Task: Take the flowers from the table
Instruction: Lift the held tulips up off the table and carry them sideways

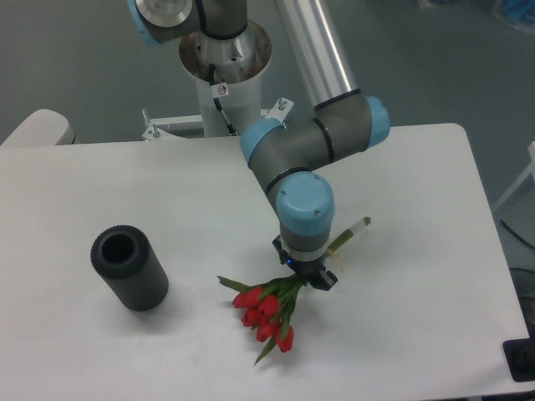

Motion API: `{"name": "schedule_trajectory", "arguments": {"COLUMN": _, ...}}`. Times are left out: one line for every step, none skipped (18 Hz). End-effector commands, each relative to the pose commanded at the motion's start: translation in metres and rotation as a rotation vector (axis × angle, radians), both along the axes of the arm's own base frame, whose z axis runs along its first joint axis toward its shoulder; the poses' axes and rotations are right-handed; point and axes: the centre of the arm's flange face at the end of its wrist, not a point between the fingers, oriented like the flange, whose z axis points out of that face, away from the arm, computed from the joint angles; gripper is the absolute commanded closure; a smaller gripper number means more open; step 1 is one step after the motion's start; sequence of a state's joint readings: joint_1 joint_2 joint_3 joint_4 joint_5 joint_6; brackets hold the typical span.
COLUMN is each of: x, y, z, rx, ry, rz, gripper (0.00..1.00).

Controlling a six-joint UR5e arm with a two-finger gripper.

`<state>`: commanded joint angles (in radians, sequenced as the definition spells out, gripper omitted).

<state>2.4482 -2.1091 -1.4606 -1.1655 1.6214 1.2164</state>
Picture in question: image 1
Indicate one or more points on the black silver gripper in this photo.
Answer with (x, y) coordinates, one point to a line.
(306, 256)

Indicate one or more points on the red tulip bouquet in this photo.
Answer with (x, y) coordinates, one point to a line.
(269, 306)

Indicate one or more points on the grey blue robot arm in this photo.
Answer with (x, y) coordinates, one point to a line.
(284, 159)

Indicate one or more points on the black ribbed cylinder vase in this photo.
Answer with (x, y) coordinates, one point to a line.
(124, 258)

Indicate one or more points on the black device at table corner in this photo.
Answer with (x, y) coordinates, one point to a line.
(519, 354)

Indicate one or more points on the white chair back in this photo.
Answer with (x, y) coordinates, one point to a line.
(43, 127)

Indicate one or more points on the blue plastic bag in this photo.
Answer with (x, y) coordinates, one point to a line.
(517, 13)

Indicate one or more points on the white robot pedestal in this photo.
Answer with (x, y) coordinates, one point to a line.
(227, 75)

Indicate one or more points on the white furniture frame right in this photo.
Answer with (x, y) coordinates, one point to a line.
(517, 189)

